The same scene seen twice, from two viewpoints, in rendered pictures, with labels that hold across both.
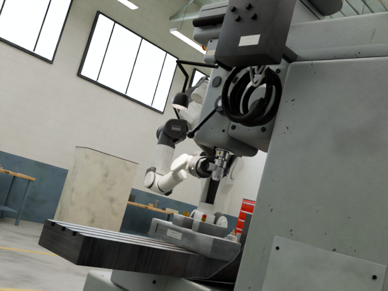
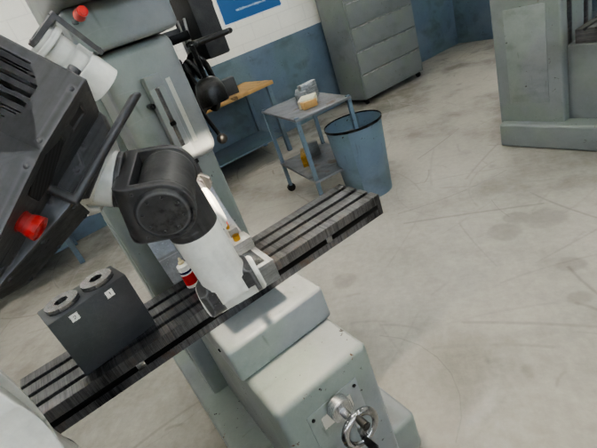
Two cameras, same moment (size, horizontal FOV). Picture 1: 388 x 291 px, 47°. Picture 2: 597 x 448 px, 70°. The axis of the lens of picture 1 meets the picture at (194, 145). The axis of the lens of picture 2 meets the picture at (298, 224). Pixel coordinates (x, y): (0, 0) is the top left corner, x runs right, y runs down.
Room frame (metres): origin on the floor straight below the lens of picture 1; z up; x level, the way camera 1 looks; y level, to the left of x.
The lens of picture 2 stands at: (2.78, 0.52, 1.60)
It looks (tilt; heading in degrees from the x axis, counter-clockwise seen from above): 27 degrees down; 199
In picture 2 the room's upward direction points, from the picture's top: 20 degrees counter-clockwise
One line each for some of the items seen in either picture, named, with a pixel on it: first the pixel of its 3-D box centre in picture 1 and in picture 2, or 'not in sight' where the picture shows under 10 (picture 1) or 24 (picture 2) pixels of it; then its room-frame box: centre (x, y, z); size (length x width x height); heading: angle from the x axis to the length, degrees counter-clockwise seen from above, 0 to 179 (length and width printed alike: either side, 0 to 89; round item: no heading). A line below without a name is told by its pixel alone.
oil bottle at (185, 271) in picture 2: (230, 243); (186, 271); (1.77, -0.23, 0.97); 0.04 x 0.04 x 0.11
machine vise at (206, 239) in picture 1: (194, 234); (230, 257); (1.73, -0.09, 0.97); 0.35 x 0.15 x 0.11; 41
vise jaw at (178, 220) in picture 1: (191, 223); (228, 250); (1.75, -0.07, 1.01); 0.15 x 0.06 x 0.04; 131
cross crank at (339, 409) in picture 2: not in sight; (351, 419); (2.08, 0.23, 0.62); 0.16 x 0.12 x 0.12; 44
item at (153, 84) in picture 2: not in sight; (168, 117); (1.79, -0.04, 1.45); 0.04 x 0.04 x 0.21; 44
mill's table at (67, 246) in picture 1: (202, 262); (222, 286); (1.75, -0.15, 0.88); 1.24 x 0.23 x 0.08; 134
